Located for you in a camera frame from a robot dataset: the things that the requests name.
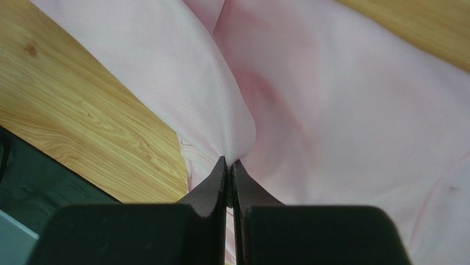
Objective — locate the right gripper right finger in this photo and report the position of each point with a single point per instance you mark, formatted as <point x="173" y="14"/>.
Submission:
<point x="270" y="232"/>

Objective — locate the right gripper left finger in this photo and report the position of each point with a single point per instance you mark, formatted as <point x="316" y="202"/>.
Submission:
<point x="189" y="231"/>

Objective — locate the pink t shirt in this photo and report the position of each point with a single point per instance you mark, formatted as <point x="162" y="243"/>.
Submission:
<point x="321" y="104"/>

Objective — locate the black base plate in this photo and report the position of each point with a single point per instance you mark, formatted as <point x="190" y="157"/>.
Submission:
<point x="34" y="186"/>

